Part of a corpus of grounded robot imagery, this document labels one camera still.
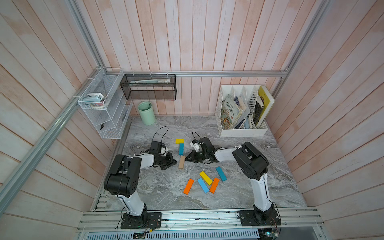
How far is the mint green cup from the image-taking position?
42.5 inches

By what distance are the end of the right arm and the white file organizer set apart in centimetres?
26

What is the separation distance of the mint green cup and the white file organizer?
51 cm
